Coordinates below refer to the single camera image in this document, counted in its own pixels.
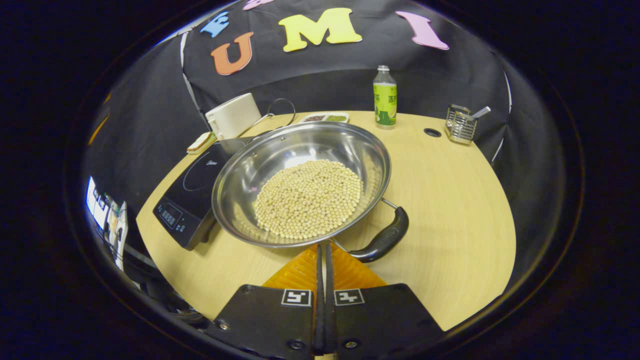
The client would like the pile of soybeans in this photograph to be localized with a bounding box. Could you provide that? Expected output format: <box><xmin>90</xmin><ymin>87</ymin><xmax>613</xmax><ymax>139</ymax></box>
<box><xmin>254</xmin><ymin>159</ymin><xmax>364</xmax><ymax>240</ymax></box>

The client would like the stainless steel pot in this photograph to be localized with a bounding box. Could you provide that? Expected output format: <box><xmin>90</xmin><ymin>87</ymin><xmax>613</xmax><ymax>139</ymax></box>
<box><xmin>211</xmin><ymin>121</ymin><xmax>410</xmax><ymax>264</ymax></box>

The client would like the green label plastic bottle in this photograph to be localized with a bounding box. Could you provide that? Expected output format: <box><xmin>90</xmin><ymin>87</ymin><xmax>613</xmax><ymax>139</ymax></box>
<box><xmin>372</xmin><ymin>65</ymin><xmax>398</xmax><ymax>130</ymax></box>

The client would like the metal wire utensil holder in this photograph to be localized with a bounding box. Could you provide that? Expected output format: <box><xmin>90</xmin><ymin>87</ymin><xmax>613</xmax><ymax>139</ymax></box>
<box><xmin>444</xmin><ymin>104</ymin><xmax>477</xmax><ymax>146</ymax></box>

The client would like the bright cluttered shelf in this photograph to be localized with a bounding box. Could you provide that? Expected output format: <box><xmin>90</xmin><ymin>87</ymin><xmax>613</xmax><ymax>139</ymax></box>
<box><xmin>85</xmin><ymin>175</ymin><xmax>130</xmax><ymax>273</ymax></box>

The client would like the black backdrop cloth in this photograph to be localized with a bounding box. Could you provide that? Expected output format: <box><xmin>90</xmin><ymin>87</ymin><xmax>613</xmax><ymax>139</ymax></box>
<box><xmin>82</xmin><ymin>0</ymin><xmax>566</xmax><ymax>296</ymax></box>

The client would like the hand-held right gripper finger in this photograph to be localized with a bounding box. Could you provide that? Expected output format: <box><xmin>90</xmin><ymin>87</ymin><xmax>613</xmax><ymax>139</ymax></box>
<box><xmin>325</xmin><ymin>242</ymin><xmax>445</xmax><ymax>357</ymax></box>
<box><xmin>212</xmin><ymin>243</ymin><xmax>326</xmax><ymax>358</ymax></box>

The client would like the black induction cooktop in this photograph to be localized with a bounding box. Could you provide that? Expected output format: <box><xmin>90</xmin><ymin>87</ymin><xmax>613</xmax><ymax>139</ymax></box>
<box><xmin>152</xmin><ymin>136</ymin><xmax>256</xmax><ymax>252</ymax></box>

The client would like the black power cable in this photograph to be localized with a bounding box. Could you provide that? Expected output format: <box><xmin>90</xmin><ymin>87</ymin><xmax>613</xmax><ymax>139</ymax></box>
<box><xmin>252</xmin><ymin>98</ymin><xmax>297</xmax><ymax>132</ymax></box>

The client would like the white toaster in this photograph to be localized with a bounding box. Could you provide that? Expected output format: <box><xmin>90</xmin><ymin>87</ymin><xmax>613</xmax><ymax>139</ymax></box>
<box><xmin>205</xmin><ymin>92</ymin><xmax>262</xmax><ymax>141</ymax></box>

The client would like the white divided dish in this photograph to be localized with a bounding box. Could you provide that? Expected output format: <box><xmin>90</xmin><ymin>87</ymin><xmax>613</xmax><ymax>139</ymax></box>
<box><xmin>300</xmin><ymin>112</ymin><xmax>350</xmax><ymax>124</ymax></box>

